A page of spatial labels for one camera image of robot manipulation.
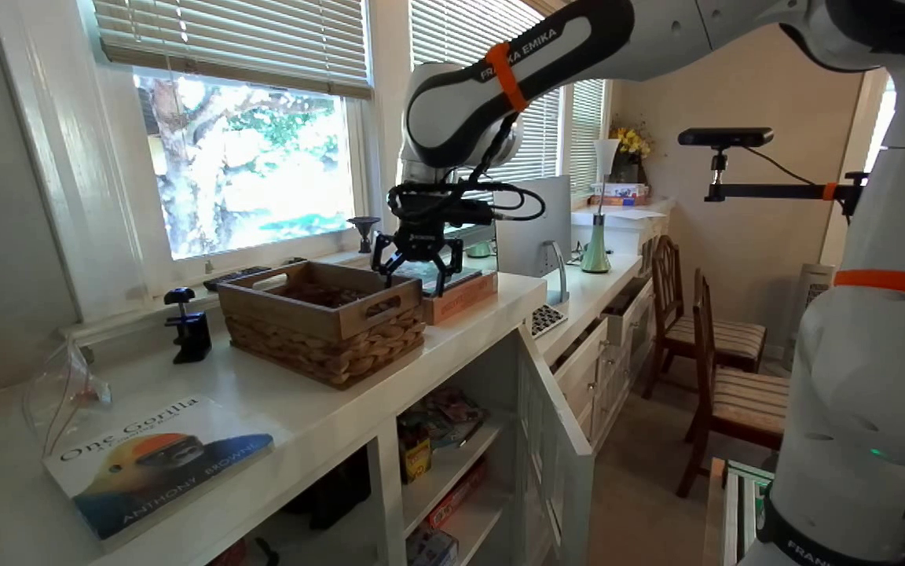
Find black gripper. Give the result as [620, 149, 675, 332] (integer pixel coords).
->
[370, 215, 469, 299]

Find woven wicker basket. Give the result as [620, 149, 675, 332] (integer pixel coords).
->
[213, 257, 430, 389]

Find yellow box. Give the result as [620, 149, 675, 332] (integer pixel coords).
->
[400, 423, 436, 484]

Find silver computer monitor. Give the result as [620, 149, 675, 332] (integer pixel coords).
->
[493, 173, 574, 308]

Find white keyboard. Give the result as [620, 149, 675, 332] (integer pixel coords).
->
[527, 301, 571, 342]

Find colourful book stack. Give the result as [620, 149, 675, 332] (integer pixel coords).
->
[410, 387, 489, 450]

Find mint green bottle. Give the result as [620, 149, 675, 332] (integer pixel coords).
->
[579, 209, 614, 277]

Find black remote control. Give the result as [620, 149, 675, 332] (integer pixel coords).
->
[200, 265, 276, 294]

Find white horizontal window blind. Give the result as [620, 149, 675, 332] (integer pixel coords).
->
[410, 0, 566, 183]
[560, 76, 614, 194]
[88, 0, 375, 105]

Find pink item stack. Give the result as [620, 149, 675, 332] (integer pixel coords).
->
[587, 183, 655, 209]

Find white storage bin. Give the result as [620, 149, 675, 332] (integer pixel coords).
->
[571, 203, 673, 261]

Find white counter cabinet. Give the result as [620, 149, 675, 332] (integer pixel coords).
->
[0, 198, 675, 566]

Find white glass cabinet door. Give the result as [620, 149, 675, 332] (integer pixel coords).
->
[512, 323, 597, 566]

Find yellow flower bouquet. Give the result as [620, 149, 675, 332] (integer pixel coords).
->
[609, 123, 655, 187]

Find slanted book row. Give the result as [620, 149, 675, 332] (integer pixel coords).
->
[423, 459, 498, 537]

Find wooden chair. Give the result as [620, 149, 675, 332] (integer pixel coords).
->
[639, 234, 771, 402]
[673, 269, 798, 500]

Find blue shelf item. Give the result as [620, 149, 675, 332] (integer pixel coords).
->
[402, 522, 461, 566]

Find One Gorilla picture book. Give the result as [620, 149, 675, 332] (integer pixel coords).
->
[41, 389, 276, 546]

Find clear plastic bag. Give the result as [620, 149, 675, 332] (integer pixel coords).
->
[22, 334, 117, 466]

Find white green framed panel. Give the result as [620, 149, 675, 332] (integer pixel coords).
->
[721, 456, 780, 566]

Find black funnel-shaped mount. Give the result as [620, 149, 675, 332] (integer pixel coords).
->
[346, 215, 383, 257]

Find white window frame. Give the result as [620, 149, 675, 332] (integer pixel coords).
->
[0, 0, 419, 329]

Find black stereo camera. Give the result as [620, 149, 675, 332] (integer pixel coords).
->
[675, 127, 776, 150]

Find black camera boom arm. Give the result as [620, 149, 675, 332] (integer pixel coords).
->
[702, 144, 872, 221]

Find white wall vent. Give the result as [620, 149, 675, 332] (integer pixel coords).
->
[792, 261, 836, 301]

